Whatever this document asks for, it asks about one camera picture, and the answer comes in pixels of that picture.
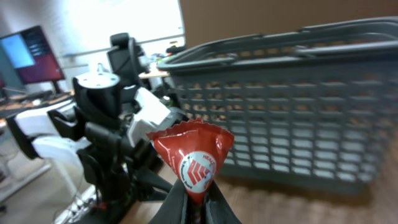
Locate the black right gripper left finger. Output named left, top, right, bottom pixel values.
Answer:
left=149, top=179, right=188, bottom=224

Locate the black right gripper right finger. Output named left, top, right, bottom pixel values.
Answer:
left=204, top=181, right=241, bottom=224

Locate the red Nescafe stick sachet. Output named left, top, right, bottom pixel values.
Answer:
left=147, top=119, right=234, bottom=223

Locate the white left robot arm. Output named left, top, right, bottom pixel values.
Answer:
left=6, top=72, right=183, bottom=223

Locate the grey plastic shopping basket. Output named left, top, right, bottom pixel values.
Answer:
left=158, top=17, right=397, bottom=194

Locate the black office chair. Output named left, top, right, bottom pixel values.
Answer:
left=107, top=33, right=149, bottom=86

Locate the computer monitor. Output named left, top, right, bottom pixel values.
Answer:
left=1, top=26, right=65, bottom=94

